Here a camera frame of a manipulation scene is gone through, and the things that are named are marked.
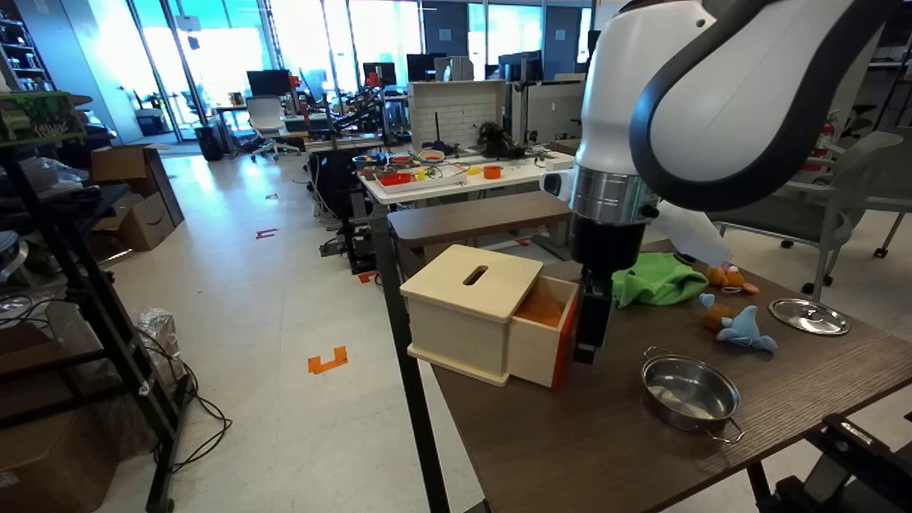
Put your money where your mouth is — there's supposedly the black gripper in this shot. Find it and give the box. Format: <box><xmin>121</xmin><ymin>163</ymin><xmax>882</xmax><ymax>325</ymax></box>
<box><xmin>570</xmin><ymin>215</ymin><xmax>649</xmax><ymax>368</ymax></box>

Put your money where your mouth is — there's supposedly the wooden drawer with orange front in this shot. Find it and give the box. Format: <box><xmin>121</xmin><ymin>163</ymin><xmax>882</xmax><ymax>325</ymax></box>
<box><xmin>507</xmin><ymin>274</ymin><xmax>582</xmax><ymax>392</ymax></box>

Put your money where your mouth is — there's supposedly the green towel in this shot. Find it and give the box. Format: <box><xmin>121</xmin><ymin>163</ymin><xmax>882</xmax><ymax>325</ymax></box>
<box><xmin>610</xmin><ymin>251</ymin><xmax>710</xmax><ymax>309</ymax></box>

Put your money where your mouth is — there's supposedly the blue plush toy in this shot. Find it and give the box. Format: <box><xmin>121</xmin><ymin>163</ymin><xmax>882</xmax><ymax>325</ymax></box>
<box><xmin>697</xmin><ymin>291</ymin><xmax>781</xmax><ymax>358</ymax></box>

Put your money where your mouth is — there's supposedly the orange plush toy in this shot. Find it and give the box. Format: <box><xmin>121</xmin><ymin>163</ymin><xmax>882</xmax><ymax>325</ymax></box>
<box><xmin>703</xmin><ymin>264</ymin><xmax>764</xmax><ymax>296</ymax></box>

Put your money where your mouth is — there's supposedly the small steel pot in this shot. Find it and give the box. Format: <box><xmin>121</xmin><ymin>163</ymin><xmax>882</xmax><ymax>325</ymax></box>
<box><xmin>637</xmin><ymin>345</ymin><xmax>747</xmax><ymax>446</ymax></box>

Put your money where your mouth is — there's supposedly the light wooden slotted box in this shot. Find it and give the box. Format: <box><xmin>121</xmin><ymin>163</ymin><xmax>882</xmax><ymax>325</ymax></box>
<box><xmin>399</xmin><ymin>242</ymin><xmax>546</xmax><ymax>386</ymax></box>

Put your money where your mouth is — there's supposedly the brown wooden bench table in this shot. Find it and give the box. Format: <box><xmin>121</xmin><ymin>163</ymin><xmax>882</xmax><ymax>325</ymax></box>
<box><xmin>384</xmin><ymin>188</ymin><xmax>579</xmax><ymax>279</ymax></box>

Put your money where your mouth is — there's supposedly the white work table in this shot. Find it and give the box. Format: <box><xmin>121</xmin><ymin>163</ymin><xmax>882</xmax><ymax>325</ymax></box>
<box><xmin>352</xmin><ymin>147</ymin><xmax>582</xmax><ymax>210</ymax></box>

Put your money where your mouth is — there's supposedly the black desktop device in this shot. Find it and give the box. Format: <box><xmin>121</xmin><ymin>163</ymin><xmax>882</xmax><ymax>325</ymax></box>
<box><xmin>472</xmin><ymin>118</ymin><xmax>523</xmax><ymax>158</ymax></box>

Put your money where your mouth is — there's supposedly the silver plate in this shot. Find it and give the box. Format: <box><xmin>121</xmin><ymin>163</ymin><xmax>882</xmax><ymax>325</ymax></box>
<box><xmin>765</xmin><ymin>292</ymin><xmax>852</xmax><ymax>339</ymax></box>

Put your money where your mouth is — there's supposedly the white desk divider panel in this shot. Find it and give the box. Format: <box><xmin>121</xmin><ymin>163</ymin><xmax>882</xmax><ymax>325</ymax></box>
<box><xmin>406</xmin><ymin>80</ymin><xmax>510</xmax><ymax>150</ymax></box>

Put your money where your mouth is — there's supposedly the orange floor tape marker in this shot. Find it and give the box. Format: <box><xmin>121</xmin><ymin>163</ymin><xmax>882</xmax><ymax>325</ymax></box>
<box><xmin>305</xmin><ymin>345</ymin><xmax>349</xmax><ymax>375</ymax></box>

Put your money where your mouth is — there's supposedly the grey office chair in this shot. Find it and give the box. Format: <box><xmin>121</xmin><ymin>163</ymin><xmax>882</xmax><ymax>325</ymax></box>
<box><xmin>710</xmin><ymin>127</ymin><xmax>905</xmax><ymax>296</ymax></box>

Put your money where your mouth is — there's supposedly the white swivel office chair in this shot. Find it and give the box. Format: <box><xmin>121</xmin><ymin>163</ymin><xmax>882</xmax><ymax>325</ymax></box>
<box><xmin>247</xmin><ymin>96</ymin><xmax>291</xmax><ymax>163</ymax></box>

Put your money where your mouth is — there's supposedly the brown cardboard box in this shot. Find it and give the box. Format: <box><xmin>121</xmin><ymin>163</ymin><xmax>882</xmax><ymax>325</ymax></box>
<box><xmin>90</xmin><ymin>143</ymin><xmax>188</xmax><ymax>252</ymax></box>

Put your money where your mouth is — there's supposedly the black metal rack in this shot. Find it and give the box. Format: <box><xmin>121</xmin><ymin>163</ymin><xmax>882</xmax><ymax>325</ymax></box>
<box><xmin>0</xmin><ymin>90</ymin><xmax>194</xmax><ymax>513</ymax></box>

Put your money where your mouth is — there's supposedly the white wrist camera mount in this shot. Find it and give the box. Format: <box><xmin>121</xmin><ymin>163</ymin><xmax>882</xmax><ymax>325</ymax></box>
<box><xmin>651</xmin><ymin>200</ymin><xmax>735</xmax><ymax>271</ymax></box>

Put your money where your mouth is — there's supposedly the black floor cable bundle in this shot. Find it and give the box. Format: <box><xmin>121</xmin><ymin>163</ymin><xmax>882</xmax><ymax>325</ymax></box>
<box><xmin>131</xmin><ymin>306</ymin><xmax>237</xmax><ymax>472</ymax></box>

